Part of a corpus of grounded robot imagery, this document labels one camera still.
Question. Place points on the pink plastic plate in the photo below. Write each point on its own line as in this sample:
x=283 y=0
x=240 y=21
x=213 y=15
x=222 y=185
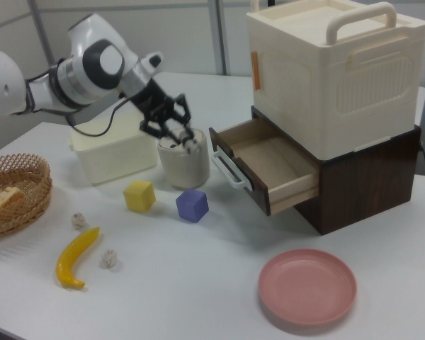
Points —
x=306 y=287

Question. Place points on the woven wicker basket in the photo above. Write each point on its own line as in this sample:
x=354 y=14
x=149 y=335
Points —
x=28 y=198

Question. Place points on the crumpled white paper ball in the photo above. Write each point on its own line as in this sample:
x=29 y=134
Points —
x=110 y=259
x=78 y=220

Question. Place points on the dark wood drawer cabinet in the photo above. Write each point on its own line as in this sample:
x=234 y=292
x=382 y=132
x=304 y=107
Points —
x=368 y=184

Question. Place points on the black and white panda toy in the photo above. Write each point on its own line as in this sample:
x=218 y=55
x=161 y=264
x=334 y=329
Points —
x=190 y=144

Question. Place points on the cream plastic tub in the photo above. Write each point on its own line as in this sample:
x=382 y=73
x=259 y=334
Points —
x=113 y=156

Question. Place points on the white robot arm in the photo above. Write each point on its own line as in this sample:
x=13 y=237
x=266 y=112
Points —
x=99 y=63

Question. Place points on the purple foam cube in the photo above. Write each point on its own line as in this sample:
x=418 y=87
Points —
x=191 y=207

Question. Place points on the yellow toy banana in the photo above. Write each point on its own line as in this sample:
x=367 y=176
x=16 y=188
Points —
x=76 y=253

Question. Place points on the toy cake slice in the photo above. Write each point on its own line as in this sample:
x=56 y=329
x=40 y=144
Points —
x=7 y=200

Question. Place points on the yellow foam cube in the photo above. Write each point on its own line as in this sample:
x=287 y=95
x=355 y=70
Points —
x=139 y=196

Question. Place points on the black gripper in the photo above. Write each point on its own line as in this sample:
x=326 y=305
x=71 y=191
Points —
x=149 y=97

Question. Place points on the small cream lidded bin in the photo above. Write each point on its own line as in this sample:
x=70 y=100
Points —
x=184 y=166

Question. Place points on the wooden drawer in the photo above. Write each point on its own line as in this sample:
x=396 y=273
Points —
x=269 y=159

